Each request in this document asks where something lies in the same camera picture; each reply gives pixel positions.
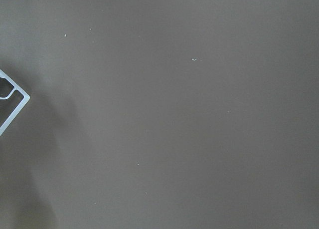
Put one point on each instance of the white metal frame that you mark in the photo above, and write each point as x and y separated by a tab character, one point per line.
12	100

